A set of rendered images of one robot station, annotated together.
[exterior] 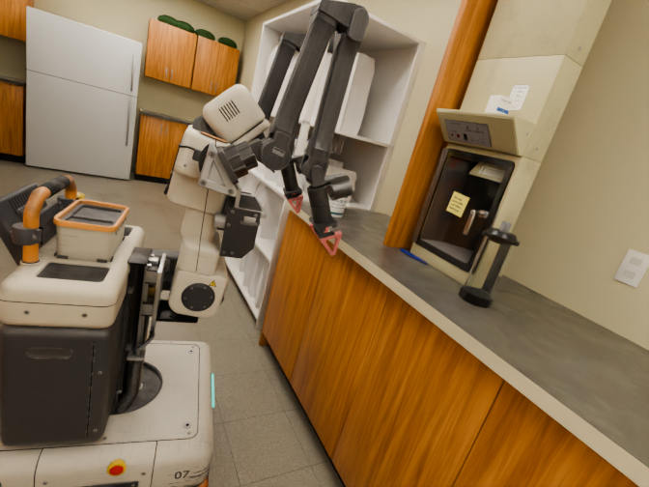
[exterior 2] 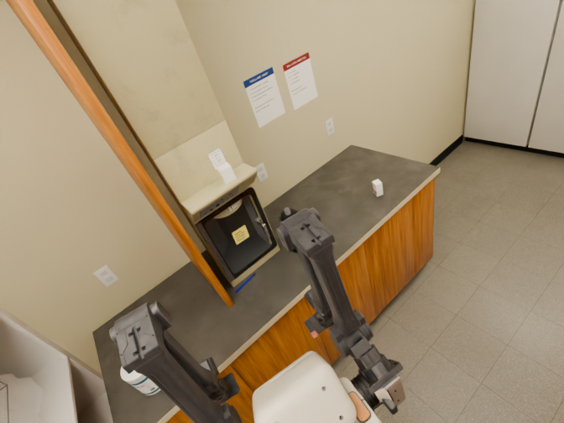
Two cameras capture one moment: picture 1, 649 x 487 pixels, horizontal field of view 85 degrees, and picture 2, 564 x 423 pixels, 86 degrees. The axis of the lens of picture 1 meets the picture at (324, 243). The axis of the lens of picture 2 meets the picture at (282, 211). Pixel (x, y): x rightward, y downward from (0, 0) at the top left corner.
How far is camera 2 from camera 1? 1.41 m
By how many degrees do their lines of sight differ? 75
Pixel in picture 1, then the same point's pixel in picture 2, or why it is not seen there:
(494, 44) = (160, 141)
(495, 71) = (182, 156)
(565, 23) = (208, 103)
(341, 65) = not seen: hidden behind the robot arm
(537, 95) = (229, 148)
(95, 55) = not seen: outside the picture
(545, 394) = (378, 223)
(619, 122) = not seen: hidden behind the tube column
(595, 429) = (389, 213)
